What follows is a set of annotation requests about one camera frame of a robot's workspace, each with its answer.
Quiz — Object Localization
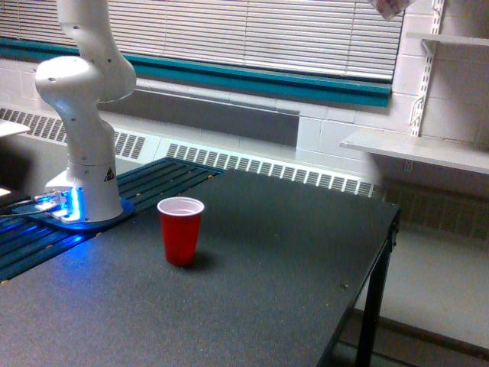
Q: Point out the clear plastic cup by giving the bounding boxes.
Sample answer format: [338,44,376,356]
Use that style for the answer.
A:
[368,0,415,21]

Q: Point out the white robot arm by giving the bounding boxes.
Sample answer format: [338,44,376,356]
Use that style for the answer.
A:
[35,1,137,224]

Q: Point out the red plastic cup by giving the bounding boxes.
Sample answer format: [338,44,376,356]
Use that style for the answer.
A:
[157,196,205,267]

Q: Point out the white baseboard radiator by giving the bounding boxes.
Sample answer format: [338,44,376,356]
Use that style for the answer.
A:
[1,106,387,199]

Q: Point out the white window blinds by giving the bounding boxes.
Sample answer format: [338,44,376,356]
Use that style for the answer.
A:
[0,0,406,81]

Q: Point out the black table leg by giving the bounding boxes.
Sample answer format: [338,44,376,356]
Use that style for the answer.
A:
[355,210,400,366]

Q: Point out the white object at left edge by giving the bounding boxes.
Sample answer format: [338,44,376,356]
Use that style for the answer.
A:
[0,119,30,138]

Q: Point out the black cable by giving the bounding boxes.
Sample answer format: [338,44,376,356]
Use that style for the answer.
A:
[0,194,43,219]

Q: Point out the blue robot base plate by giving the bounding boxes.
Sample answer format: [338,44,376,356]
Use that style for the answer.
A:
[27,197,134,232]

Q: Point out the white lower wall shelf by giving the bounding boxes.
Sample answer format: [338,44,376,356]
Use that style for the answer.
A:
[339,129,488,174]

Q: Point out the white wall shelf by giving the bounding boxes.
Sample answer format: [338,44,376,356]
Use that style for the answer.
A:
[339,129,488,174]
[406,32,489,47]

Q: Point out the white shelf bracket rail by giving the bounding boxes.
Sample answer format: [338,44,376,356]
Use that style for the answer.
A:
[409,0,445,137]

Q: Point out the white upper wall shelf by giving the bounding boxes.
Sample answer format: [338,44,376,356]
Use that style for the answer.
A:
[406,32,489,47]

